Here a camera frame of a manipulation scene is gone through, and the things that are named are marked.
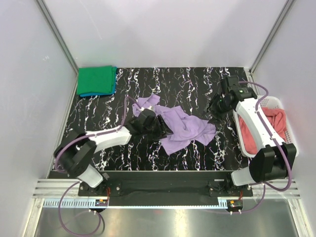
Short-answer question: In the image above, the purple t shirt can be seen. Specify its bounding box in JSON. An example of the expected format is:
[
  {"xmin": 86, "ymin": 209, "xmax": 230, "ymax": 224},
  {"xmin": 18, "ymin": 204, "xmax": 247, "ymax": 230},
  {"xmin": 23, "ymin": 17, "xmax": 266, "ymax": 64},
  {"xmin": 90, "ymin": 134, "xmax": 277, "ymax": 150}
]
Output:
[{"xmin": 132, "ymin": 94, "xmax": 216, "ymax": 155}]

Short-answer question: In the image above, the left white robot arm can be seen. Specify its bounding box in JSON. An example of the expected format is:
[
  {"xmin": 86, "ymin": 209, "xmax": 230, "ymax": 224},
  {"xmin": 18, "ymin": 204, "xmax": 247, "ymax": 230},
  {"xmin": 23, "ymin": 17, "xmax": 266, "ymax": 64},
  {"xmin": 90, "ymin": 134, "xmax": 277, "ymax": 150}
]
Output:
[{"xmin": 54, "ymin": 109, "xmax": 173, "ymax": 189}]

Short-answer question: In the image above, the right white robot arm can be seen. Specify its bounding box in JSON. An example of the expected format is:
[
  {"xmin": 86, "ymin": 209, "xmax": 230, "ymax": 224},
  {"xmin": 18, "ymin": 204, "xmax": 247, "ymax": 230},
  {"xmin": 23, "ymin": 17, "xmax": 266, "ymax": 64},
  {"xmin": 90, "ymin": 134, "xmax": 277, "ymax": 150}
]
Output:
[{"xmin": 204, "ymin": 89, "xmax": 297, "ymax": 191}]

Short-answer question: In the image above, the white plastic laundry basket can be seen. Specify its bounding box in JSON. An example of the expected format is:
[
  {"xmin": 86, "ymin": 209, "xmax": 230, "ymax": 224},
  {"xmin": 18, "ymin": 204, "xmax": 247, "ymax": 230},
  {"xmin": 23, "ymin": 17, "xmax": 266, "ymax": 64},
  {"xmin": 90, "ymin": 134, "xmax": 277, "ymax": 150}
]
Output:
[{"xmin": 233, "ymin": 96, "xmax": 297, "ymax": 158}]

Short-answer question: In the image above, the red t shirt in basket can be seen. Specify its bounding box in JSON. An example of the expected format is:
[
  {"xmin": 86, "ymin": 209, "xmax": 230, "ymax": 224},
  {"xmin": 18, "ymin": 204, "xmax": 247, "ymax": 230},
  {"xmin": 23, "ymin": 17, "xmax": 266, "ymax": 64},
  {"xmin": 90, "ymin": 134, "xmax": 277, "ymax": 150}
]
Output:
[{"xmin": 238, "ymin": 107, "xmax": 287, "ymax": 155}]

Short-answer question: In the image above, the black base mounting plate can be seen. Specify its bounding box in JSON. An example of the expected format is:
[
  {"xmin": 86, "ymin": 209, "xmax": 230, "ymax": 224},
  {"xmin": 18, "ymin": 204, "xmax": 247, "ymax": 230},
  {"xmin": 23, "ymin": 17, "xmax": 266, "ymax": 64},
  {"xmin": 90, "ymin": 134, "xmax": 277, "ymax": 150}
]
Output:
[{"xmin": 79, "ymin": 171, "xmax": 253, "ymax": 207}]

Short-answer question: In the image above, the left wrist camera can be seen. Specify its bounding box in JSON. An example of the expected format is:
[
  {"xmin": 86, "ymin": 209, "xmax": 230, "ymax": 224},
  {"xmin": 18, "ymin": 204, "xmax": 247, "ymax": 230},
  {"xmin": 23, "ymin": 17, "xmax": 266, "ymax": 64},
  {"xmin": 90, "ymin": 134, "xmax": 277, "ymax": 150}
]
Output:
[{"xmin": 140, "ymin": 106, "xmax": 156, "ymax": 117}]

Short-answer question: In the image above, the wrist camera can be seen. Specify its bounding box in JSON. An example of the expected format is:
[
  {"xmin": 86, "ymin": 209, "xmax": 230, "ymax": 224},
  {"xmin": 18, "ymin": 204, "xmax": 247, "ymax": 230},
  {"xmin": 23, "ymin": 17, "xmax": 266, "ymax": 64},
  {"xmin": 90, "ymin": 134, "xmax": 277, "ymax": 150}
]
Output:
[
  {"xmin": 140, "ymin": 106, "xmax": 156, "ymax": 117},
  {"xmin": 220, "ymin": 76, "xmax": 257, "ymax": 101}
]

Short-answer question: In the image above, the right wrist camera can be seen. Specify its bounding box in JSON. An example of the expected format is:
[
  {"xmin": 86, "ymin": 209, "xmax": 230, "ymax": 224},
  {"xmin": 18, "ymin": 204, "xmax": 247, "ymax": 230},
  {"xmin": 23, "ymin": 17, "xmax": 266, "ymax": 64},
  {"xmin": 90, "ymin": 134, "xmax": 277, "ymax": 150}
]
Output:
[{"xmin": 220, "ymin": 76, "xmax": 257, "ymax": 101}]

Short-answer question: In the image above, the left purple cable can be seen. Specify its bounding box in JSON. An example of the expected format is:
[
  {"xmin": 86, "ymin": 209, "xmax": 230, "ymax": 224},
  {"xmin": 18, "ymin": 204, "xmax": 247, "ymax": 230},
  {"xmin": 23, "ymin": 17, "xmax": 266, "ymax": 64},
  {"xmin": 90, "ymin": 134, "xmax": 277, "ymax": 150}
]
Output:
[{"xmin": 54, "ymin": 96, "xmax": 139, "ymax": 235}]

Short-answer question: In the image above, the aluminium frame rail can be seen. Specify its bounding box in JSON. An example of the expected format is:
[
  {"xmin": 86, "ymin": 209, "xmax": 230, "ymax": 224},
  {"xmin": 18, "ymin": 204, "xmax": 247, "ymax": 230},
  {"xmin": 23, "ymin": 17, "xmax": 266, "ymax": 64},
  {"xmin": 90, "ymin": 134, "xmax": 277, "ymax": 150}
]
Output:
[{"xmin": 32, "ymin": 179, "xmax": 301, "ymax": 199}]

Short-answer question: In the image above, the white slotted cable duct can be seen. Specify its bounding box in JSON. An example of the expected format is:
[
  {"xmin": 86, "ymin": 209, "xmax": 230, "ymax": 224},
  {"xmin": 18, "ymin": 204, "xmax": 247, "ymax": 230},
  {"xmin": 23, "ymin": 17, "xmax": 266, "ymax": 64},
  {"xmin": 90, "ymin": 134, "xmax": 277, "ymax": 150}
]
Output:
[{"xmin": 43, "ymin": 198, "xmax": 228, "ymax": 210}]

